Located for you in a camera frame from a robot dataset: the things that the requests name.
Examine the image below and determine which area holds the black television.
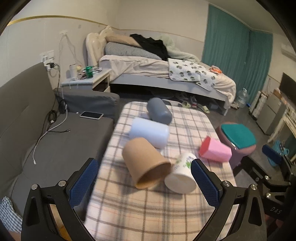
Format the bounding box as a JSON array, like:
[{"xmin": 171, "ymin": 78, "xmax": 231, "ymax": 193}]
[{"xmin": 279, "ymin": 73, "xmax": 296, "ymax": 104}]

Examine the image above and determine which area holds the orange snack packet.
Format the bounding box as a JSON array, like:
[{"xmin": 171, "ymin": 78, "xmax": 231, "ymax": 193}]
[{"xmin": 209, "ymin": 65, "xmax": 223, "ymax": 74}]

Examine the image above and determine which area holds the black charging cable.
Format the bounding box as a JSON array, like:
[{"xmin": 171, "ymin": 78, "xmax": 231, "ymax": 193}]
[{"xmin": 47, "ymin": 64, "xmax": 71, "ymax": 134}]

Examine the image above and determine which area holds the white nightstand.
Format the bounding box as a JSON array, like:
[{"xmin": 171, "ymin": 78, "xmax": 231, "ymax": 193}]
[{"xmin": 61, "ymin": 69, "xmax": 111, "ymax": 92}]

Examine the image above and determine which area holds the grey sofa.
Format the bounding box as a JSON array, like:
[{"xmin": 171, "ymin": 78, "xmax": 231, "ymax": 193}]
[{"xmin": 1, "ymin": 63, "xmax": 120, "ymax": 213}]

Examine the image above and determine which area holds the white tumbler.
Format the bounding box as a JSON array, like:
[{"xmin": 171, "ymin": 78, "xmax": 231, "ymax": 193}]
[{"xmin": 69, "ymin": 64, "xmax": 77, "ymax": 79}]

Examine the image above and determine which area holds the wall power socket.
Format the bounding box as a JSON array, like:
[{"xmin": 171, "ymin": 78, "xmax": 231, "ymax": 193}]
[{"xmin": 40, "ymin": 50, "xmax": 55, "ymax": 72}]

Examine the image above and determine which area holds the brown paper cup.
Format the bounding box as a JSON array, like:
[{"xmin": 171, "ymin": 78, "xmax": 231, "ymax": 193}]
[{"xmin": 122, "ymin": 138, "xmax": 171, "ymax": 189}]

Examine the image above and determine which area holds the checkered pillow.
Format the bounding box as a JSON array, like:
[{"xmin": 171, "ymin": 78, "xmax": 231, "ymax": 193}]
[{"xmin": 104, "ymin": 42, "xmax": 161, "ymax": 60}]

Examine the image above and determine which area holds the green can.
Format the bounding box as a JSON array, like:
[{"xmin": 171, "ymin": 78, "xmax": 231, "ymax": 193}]
[{"xmin": 85, "ymin": 66, "xmax": 93, "ymax": 79}]

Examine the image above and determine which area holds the light green blanket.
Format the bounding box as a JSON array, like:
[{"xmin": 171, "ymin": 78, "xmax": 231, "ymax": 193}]
[{"xmin": 159, "ymin": 33, "xmax": 201, "ymax": 64}]

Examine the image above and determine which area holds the beige pillow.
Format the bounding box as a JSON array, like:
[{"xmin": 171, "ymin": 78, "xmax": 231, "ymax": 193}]
[{"xmin": 105, "ymin": 33, "xmax": 141, "ymax": 48}]

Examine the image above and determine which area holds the white smartphone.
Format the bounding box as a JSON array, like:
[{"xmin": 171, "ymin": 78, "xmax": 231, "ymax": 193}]
[{"xmin": 80, "ymin": 111, "xmax": 104, "ymax": 120}]

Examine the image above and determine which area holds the purple plastic stool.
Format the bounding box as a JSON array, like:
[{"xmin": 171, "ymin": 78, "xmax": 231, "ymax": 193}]
[{"xmin": 215, "ymin": 122, "xmax": 256, "ymax": 169}]

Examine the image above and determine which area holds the teal curtain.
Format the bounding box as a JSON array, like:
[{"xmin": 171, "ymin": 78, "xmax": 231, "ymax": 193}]
[{"xmin": 202, "ymin": 6, "xmax": 273, "ymax": 102}]

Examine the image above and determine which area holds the white patterned mat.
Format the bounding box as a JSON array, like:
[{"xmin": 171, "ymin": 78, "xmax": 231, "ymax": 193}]
[{"xmin": 168, "ymin": 58, "xmax": 206, "ymax": 82}]

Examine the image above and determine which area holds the black clothing on bed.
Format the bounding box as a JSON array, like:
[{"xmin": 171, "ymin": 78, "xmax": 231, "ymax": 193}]
[{"xmin": 130, "ymin": 34, "xmax": 170, "ymax": 61}]

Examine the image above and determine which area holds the striped patterned mat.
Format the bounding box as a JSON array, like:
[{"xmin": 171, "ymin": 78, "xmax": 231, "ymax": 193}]
[{"xmin": 196, "ymin": 69, "xmax": 216, "ymax": 91}]

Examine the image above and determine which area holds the white charging cable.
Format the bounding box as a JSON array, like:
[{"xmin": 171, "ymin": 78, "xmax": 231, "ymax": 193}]
[{"xmin": 33, "ymin": 104, "xmax": 69, "ymax": 165}]

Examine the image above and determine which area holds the white cup with green print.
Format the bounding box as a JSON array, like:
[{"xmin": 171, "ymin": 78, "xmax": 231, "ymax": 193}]
[{"xmin": 164, "ymin": 152, "xmax": 197, "ymax": 194}]

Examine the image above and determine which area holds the grey blue cup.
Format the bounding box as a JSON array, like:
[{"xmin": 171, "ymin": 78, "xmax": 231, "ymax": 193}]
[{"xmin": 147, "ymin": 97, "xmax": 173, "ymax": 125}]

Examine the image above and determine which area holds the light blue white cup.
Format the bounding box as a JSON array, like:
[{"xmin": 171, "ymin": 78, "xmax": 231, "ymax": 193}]
[{"xmin": 129, "ymin": 118, "xmax": 170, "ymax": 149}]

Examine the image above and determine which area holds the plaid table cloth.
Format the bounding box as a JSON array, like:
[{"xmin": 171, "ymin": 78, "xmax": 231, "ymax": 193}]
[{"xmin": 83, "ymin": 100, "xmax": 239, "ymax": 241}]

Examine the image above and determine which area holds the teal stool cushion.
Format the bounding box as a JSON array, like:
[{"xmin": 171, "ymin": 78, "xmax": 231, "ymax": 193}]
[{"xmin": 221, "ymin": 123, "xmax": 256, "ymax": 149}]

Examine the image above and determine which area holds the pink faceted cup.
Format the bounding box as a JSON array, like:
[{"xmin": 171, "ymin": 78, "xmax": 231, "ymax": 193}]
[{"xmin": 199, "ymin": 136, "xmax": 232, "ymax": 162}]

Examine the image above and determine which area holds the white suitcase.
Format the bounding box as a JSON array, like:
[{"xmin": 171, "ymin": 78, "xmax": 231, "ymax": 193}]
[{"xmin": 249, "ymin": 91, "xmax": 268, "ymax": 120}]

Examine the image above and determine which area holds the bed with grey frame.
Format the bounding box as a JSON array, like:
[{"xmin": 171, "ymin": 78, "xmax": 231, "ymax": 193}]
[{"xmin": 85, "ymin": 30, "xmax": 236, "ymax": 112}]

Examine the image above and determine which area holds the green slipper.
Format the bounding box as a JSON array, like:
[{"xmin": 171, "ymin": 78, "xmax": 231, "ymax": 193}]
[{"xmin": 182, "ymin": 101, "xmax": 191, "ymax": 108}]

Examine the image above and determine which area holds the large water bottle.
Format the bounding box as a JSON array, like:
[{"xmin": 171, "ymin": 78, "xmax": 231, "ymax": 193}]
[{"xmin": 236, "ymin": 88, "xmax": 249, "ymax": 108}]

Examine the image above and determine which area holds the blue laundry basket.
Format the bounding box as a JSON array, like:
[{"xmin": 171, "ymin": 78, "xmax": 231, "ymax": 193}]
[{"xmin": 267, "ymin": 140, "xmax": 290, "ymax": 167}]

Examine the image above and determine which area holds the small silver fridge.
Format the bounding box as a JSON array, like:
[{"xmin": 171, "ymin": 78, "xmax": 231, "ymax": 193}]
[{"xmin": 256, "ymin": 94, "xmax": 287, "ymax": 135}]

